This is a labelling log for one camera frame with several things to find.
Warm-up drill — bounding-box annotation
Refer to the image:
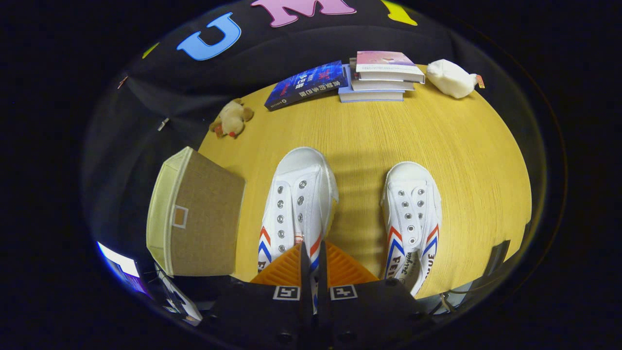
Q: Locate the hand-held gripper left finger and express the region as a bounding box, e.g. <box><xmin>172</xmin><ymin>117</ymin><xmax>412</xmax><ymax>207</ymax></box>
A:
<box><xmin>202</xmin><ymin>242</ymin><xmax>314</xmax><ymax>347</ymax></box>

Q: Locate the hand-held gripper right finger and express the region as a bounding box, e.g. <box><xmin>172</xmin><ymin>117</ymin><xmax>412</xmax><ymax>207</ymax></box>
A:
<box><xmin>316</xmin><ymin>241</ymin><xmax>433</xmax><ymax>347</ymax></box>

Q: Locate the white canvas shoe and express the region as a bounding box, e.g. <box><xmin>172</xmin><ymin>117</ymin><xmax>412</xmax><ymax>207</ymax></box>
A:
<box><xmin>381</xmin><ymin>161</ymin><xmax>443</xmax><ymax>298</ymax></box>
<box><xmin>257</xmin><ymin>146</ymin><xmax>340</xmax><ymax>315</ymax></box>

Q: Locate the beige fabric storage box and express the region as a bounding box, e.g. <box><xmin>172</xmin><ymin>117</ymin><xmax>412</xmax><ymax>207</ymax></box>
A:
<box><xmin>146</xmin><ymin>146</ymin><xmax>247</xmax><ymax>278</ymax></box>

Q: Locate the black table edge clamp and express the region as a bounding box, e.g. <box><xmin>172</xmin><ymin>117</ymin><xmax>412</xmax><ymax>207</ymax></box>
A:
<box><xmin>486</xmin><ymin>239</ymin><xmax>512</xmax><ymax>276</ymax></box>

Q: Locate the lit computer monitor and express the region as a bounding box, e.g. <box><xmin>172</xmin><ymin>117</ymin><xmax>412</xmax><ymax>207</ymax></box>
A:
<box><xmin>97</xmin><ymin>241</ymin><xmax>152</xmax><ymax>298</ymax></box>

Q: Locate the brown plush toy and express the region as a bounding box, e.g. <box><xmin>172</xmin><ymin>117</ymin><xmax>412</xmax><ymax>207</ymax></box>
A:
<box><xmin>209</xmin><ymin>99</ymin><xmax>255</xmax><ymax>140</ymax></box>

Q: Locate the light blue book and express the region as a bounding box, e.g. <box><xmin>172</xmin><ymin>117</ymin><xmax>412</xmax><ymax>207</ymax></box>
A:
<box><xmin>338</xmin><ymin>65</ymin><xmax>405</xmax><ymax>104</ymax></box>

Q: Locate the grey cover book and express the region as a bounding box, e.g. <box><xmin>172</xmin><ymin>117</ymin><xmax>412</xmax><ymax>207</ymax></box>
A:
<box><xmin>349</xmin><ymin>58</ymin><xmax>416</xmax><ymax>92</ymax></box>

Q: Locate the dark blue book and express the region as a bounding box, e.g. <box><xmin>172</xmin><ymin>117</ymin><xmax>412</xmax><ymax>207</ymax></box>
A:
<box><xmin>263</xmin><ymin>60</ymin><xmax>349</xmax><ymax>112</ymax></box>

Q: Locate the black backdrop cloth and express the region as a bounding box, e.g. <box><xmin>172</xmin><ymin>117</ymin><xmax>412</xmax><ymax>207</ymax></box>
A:
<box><xmin>82</xmin><ymin>0</ymin><xmax>550</xmax><ymax>292</ymax></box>

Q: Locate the white plush toy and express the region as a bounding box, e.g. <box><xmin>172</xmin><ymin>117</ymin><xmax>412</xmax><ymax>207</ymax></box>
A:
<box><xmin>426</xmin><ymin>58</ymin><xmax>486</xmax><ymax>100</ymax></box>

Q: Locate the pink cover book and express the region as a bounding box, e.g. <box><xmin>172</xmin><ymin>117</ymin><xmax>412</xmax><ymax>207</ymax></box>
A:
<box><xmin>355</xmin><ymin>51</ymin><xmax>426</xmax><ymax>85</ymax></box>

